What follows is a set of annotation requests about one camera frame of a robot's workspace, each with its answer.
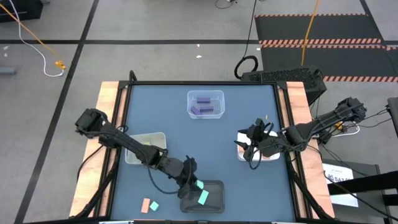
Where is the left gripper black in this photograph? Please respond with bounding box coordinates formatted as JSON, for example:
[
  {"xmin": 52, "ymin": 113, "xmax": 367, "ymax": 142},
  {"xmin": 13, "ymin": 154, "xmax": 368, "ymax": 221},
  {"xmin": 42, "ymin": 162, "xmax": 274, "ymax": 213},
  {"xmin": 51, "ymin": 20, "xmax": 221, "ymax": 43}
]
[{"xmin": 169, "ymin": 156, "xmax": 200, "ymax": 200}]

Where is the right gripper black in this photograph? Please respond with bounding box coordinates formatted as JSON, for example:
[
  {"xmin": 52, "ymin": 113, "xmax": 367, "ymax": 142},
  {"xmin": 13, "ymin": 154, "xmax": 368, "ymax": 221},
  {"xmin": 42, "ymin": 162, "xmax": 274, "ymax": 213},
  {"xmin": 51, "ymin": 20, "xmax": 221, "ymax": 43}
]
[{"xmin": 233, "ymin": 118, "xmax": 282, "ymax": 162}]

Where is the teal rectangular block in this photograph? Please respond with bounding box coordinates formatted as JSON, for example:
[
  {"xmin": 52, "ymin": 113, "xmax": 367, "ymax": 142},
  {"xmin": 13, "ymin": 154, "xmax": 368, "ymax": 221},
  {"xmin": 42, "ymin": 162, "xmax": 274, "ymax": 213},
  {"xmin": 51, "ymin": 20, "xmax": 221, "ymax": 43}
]
[{"xmin": 197, "ymin": 189, "xmax": 210, "ymax": 206}]

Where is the white plastic bin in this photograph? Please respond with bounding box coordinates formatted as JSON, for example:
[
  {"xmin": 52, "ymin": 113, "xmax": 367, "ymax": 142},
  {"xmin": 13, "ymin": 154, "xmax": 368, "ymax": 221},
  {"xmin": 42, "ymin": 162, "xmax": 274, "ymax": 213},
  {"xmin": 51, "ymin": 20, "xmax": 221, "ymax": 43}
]
[{"xmin": 236, "ymin": 130, "xmax": 281, "ymax": 162}]

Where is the blue-grey table mat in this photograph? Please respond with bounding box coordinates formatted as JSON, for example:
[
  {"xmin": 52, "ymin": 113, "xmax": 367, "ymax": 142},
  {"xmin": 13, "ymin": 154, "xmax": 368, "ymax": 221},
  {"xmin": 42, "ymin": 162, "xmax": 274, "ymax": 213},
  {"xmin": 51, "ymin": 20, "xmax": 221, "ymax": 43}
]
[{"xmin": 110, "ymin": 84, "xmax": 296, "ymax": 222}]

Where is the dark smoky plastic bin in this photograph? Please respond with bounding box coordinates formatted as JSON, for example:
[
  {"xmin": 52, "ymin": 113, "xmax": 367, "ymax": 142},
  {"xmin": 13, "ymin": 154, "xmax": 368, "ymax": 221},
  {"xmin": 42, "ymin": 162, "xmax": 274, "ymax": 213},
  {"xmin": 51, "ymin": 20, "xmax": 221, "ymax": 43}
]
[{"xmin": 180, "ymin": 179, "xmax": 225, "ymax": 214}]

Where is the clear plastic bin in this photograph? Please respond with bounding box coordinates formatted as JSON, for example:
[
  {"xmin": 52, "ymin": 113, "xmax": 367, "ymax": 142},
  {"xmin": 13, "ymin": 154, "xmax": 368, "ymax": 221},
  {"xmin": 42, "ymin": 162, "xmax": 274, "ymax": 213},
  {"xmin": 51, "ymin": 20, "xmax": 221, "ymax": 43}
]
[{"xmin": 187, "ymin": 90, "xmax": 226, "ymax": 120}]

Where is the frosted translucent plastic bin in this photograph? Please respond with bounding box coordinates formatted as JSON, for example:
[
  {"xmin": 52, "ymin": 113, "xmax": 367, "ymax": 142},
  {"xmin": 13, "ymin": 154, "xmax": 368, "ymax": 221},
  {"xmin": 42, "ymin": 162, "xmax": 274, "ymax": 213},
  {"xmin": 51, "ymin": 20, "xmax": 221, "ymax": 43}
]
[{"xmin": 124, "ymin": 132, "xmax": 167, "ymax": 165}]

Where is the wooden table side board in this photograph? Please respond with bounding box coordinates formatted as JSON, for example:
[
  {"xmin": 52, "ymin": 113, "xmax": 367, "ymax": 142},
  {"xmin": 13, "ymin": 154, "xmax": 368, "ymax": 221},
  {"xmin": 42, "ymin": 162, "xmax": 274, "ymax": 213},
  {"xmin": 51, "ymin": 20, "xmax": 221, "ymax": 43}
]
[
  {"xmin": 68, "ymin": 81, "xmax": 121, "ymax": 218},
  {"xmin": 285, "ymin": 82, "xmax": 336, "ymax": 218}
]

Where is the black perforated computer tower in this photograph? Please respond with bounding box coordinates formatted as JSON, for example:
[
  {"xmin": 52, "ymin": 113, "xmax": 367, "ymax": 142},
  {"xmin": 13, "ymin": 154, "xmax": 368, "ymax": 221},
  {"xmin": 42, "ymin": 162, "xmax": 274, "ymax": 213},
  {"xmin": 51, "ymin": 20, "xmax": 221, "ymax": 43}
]
[{"xmin": 241, "ymin": 67, "xmax": 328, "ymax": 106}]

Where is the printed white paper sheet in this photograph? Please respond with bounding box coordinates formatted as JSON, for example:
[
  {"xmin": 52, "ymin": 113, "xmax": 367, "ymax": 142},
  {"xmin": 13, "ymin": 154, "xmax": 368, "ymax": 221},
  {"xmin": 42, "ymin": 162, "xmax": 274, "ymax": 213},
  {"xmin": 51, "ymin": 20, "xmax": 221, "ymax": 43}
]
[{"xmin": 322, "ymin": 162, "xmax": 359, "ymax": 208}]

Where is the black floor mat striped edge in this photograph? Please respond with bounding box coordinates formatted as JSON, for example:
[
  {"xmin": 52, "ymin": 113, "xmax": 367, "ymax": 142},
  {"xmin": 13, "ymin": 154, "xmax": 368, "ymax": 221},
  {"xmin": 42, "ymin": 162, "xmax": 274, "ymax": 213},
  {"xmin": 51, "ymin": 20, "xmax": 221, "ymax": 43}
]
[
  {"xmin": 259, "ymin": 45, "xmax": 398, "ymax": 83},
  {"xmin": 254, "ymin": 14, "xmax": 384, "ymax": 45}
]

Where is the black side cart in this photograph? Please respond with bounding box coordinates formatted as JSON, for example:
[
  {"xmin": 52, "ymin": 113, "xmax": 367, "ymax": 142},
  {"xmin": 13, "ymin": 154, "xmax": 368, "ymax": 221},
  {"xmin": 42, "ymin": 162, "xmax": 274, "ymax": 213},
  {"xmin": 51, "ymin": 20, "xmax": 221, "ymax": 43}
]
[{"xmin": 322, "ymin": 158, "xmax": 398, "ymax": 224}]

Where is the black cabinet box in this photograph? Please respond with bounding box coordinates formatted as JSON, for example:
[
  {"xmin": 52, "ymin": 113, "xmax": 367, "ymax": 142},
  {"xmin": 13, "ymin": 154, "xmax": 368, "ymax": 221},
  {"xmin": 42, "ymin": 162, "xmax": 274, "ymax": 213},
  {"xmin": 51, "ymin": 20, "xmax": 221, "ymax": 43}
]
[{"xmin": 0, "ymin": 0, "xmax": 44, "ymax": 23}]

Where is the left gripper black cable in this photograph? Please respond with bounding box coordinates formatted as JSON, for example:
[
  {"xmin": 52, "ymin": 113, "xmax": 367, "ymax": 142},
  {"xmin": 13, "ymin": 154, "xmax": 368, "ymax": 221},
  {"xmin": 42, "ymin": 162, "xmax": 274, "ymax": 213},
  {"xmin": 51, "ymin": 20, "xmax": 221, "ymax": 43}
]
[{"xmin": 147, "ymin": 166, "xmax": 189, "ymax": 195}]

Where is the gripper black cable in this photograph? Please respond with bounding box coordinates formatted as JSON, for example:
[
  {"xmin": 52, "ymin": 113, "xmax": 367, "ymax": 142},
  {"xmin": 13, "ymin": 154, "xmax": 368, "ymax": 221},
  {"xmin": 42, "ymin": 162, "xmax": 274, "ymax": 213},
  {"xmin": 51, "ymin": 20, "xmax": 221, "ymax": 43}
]
[
  {"xmin": 147, "ymin": 166, "xmax": 189, "ymax": 195},
  {"xmin": 248, "ymin": 148, "xmax": 264, "ymax": 170}
]

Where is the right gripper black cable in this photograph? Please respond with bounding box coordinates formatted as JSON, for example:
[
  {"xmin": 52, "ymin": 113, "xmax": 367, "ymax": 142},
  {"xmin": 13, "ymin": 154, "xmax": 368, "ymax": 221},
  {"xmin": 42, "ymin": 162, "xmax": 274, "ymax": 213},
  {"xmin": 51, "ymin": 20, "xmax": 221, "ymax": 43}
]
[{"xmin": 248, "ymin": 148, "xmax": 264, "ymax": 170}]

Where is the white cable at arm base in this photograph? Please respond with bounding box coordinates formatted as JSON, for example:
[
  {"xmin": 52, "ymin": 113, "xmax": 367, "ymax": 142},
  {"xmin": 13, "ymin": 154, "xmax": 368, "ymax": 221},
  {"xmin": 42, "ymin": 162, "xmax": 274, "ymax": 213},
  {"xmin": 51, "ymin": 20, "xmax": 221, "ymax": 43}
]
[{"xmin": 337, "ymin": 123, "xmax": 361, "ymax": 138}]

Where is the black thin cable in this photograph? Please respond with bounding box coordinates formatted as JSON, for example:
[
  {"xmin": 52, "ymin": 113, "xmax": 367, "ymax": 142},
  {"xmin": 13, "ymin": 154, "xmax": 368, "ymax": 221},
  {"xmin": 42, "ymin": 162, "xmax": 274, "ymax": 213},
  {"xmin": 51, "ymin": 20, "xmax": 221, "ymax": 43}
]
[{"xmin": 234, "ymin": 0, "xmax": 259, "ymax": 80}]

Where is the yellow power cable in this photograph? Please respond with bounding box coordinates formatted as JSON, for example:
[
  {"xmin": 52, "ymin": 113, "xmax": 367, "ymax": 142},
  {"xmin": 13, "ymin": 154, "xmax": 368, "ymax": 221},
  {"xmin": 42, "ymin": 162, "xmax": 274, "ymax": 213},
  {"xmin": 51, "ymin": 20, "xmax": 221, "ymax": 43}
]
[{"xmin": 300, "ymin": 0, "xmax": 322, "ymax": 67}]

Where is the black cable loop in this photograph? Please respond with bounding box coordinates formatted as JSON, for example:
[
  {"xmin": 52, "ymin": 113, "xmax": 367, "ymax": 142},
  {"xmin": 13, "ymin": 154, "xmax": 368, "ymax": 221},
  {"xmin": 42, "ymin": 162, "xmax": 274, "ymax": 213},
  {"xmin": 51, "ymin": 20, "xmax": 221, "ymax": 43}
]
[{"xmin": 214, "ymin": 0, "xmax": 238, "ymax": 9}]

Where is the white floor cable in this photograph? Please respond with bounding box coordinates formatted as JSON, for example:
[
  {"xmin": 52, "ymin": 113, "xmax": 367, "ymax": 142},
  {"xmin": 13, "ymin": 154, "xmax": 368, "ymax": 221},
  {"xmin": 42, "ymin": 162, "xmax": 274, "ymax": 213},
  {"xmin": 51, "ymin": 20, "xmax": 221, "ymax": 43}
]
[{"xmin": 8, "ymin": 0, "xmax": 65, "ymax": 78}]

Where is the orange floor cable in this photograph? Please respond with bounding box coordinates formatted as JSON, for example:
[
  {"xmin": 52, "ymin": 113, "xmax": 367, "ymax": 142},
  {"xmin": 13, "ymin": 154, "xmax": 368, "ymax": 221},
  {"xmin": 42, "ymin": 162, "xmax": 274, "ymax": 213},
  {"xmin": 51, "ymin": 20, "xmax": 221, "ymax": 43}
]
[{"xmin": 0, "ymin": 2, "xmax": 62, "ymax": 65}]

